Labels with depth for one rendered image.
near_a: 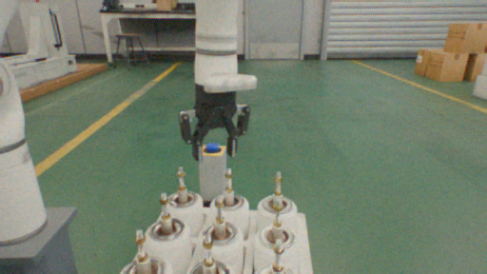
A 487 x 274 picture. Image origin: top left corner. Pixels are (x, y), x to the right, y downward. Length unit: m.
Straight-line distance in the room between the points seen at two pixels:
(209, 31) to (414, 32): 5.67
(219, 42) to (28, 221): 0.47
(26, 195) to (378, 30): 5.56
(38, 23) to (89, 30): 2.02
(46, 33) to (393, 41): 4.97
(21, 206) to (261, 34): 5.00
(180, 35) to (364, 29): 3.05
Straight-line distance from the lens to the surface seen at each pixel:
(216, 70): 0.52
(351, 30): 5.67
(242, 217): 0.77
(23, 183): 0.67
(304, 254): 0.76
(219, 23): 0.51
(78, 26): 6.02
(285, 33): 5.48
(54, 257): 0.74
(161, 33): 5.58
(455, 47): 4.23
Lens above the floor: 0.68
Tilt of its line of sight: 21 degrees down
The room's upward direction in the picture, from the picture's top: straight up
